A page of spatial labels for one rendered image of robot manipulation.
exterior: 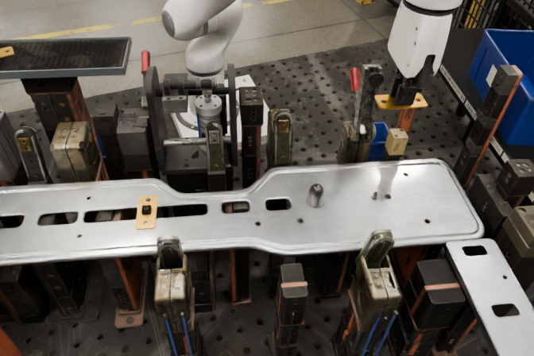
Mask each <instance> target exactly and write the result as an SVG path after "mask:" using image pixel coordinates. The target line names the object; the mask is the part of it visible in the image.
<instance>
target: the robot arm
mask: <svg viewBox="0 0 534 356"><path fill-rule="evenodd" d="M461 4H462V0H402V1H401V3H400V6H399V9H398V11H397V15H396V17H395V20H394V23H393V27H392V31H391V33H390V37H389V43H388V50H389V53H390V55H391V56H392V58H393V60H394V61H395V63H396V66H395V69H394V73H395V76H394V77H393V82H392V86H391V89H390V92H389V94H390V96H392V97H395V96H396V98H395V101H394V104H395V106H408V105H412V104H413V103H414V100H415V97H416V93H417V90H418V88H419V89H428V85H429V79H430V77H433V76H434V75H435V74H436V72H437V71H438V68H439V65H440V63H441V60H442V57H443V53H444V49H445V47H446V43H447V38H448V34H449V31H450V27H451V19H452V14H453V13H454V12H455V11H456V8H457V7H459V6H460V5H461ZM242 14H243V7H242V0H168V1H167V2H166V4H165V6H164V9H163V13H162V22H163V24H164V27H165V30H166V32H167V33H168V34H169V35H170V36H171V37H173V38H174V39H176V40H178V41H189V40H192V41H191V42H190V43H189V45H188V46H187V48H186V49H185V53H184V59H185V68H186V73H187V74H188V80H196V78H199V77H200V79H202V78H210V79H211V77H215V79H217V80H218V83H224V51H225V49H226V47H227V45H228V44H229V43H230V41H231V39H232V38H233V36H234V35H235V33H236V32H237V30H238V27H239V26H240V23H241V20H242ZM416 75H417V77H416V78H413V77H415V76H416ZM396 94H397V95H396ZM195 100H196V96H195V95H190V96H188V112H187V113H180V115H181V117H182V119H183V120H184V121H186V122H187V123H189V124H191V125H193V126H197V127H198V125H197V117H196V111H195Z"/></svg>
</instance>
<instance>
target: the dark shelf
mask: <svg viewBox="0 0 534 356"><path fill-rule="evenodd" d="M484 30H485V28H467V29H450V31H449V34H448V38H447V43H446V47H445V49H444V53H443V57H442V60H441V63H440V65H439V70H440V71H441V72H442V74H443V76H444V77H445V79H446V80H447V82H448V83H449V84H450V85H451V87H452V89H453V90H454V91H455V93H456V95H457V96H458V97H459V99H460V100H461V101H462V103H463V105H464V106H465V108H466V109H467V110H468V112H469V113H470V115H471V116H472V118H473V119H474V120H476V118H477V115H476V112H477V110H478V108H484V107H483V106H482V104H483V103H484V102H483V100H482V98H481V96H480V94H479V93H478V90H477V89H476V87H475V85H474V83H473V81H472V79H471V78H470V76H469V74H468V73H469V70H470V67H471V65H472V63H473V61H474V58H475V55H476V53H477V50H478V47H479V45H480V43H481V41H482V38H483V33H484ZM490 144H491V145H492V146H493V148H494V149H495V151H496V152H497V154H498V155H499V157H500V158H501V159H502V161H503V162H504V164H505V162H506V161H507V160H518V159H530V161H531V162H532V163H533V164H534V146H528V145H508V144H506V143H505V141H504V139H503V137H502V136H501V133H500V131H499V130H498V129H497V130H496V132H495V134H494V136H493V138H492V140H491V142H490ZM528 198H529V200H530V201H531V203H532V204H533V206H534V188H533V190H532V192H531V193H530V195H528Z"/></svg>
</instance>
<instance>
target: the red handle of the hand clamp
mask: <svg viewBox="0 0 534 356"><path fill-rule="evenodd" d="M360 79H361V78H360V71H359V69H357V68H352V70H350V80H351V87H352V92H353V93H354V105H355V111H356V106H357V101H358V90H359V84H360ZM365 134H367V129H366V123H365V122H361V125H360V130H359V135H365Z"/></svg>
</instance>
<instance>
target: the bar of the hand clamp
mask: <svg viewBox="0 0 534 356"><path fill-rule="evenodd" d="M381 73H382V68H381V65H380V64H363V65H362V73H361V79H360V84H359V90H358V101H357V106H356V112H355V118H354V127H355V130H356V135H355V139H354V141H358V135H359V130H360V125H361V122H366V129H367V133H366V134H365V135H364V136H365V138H366V140H367V141H370V138H371V133H372V128H373V119H374V114H375V110H376V105H377V103H376V101H375V98H374V96H375V95H378V91H379V86H381V85H382V83H383V81H384V77H383V75H382V74H381Z"/></svg>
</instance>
